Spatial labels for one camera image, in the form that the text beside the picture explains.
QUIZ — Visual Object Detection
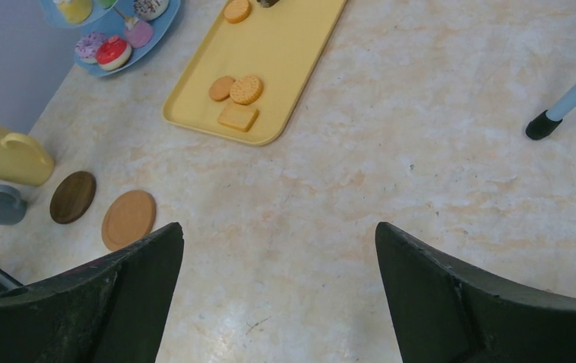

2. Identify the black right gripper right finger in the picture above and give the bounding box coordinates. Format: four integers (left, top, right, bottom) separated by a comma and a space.
375, 222, 576, 362

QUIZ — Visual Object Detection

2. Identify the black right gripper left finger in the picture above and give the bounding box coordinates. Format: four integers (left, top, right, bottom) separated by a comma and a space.
0, 222, 184, 362

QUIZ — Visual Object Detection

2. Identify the red frosted donut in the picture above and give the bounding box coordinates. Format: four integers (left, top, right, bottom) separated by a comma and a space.
95, 36, 132, 71

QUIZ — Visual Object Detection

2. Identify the purple sprinkled donut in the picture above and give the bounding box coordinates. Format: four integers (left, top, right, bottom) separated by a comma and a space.
75, 31, 108, 64

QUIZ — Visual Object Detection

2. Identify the pink cupcake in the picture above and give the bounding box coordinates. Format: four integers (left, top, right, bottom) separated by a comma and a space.
123, 17, 154, 48

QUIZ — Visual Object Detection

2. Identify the chocolate drizzle sprinkle donut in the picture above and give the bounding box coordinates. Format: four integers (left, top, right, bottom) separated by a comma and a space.
132, 0, 170, 21

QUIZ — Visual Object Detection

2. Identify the green frosted donut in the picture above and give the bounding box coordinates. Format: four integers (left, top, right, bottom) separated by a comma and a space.
96, 0, 116, 9

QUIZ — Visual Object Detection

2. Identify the round orange biscuit top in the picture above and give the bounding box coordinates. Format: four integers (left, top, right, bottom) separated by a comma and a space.
223, 0, 252, 23

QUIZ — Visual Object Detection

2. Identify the round orange biscuit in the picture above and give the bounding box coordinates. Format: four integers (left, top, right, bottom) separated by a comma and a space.
229, 75, 263, 105
223, 0, 252, 23
208, 76, 236, 102

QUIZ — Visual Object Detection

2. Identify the chocolate swirl roll cake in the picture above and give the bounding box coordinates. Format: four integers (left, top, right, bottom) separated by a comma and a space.
257, 0, 279, 8

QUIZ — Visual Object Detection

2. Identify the yellow cream puff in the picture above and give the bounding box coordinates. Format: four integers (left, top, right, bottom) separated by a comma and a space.
52, 0, 93, 24

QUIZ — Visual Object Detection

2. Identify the light brown round coaster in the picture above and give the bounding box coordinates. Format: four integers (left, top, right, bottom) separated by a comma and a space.
101, 190, 156, 251

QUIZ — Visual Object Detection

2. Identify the dark brown round coaster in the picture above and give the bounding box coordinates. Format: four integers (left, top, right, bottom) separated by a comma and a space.
49, 171, 96, 225

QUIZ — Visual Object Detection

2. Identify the square orange biscuit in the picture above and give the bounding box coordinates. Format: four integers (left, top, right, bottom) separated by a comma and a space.
216, 103, 259, 132

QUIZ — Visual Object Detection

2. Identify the round orange biscuit lower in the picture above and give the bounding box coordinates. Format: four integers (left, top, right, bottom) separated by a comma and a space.
208, 76, 236, 102

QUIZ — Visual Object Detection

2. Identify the round orange biscuit right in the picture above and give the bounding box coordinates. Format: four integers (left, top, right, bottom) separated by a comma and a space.
229, 75, 263, 105

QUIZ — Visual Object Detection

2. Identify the yellow serving tray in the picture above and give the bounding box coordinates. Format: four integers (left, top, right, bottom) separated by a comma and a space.
162, 1, 346, 146

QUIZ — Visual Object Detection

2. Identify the blue three-tier cake stand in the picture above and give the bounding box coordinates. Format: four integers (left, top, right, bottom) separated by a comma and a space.
39, 1, 184, 77

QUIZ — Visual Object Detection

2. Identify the yellow handled cream mug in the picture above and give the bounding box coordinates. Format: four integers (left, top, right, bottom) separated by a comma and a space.
0, 126, 54, 186

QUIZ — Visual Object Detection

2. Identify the blue camera tripod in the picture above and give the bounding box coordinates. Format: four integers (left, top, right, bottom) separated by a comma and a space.
525, 83, 576, 141

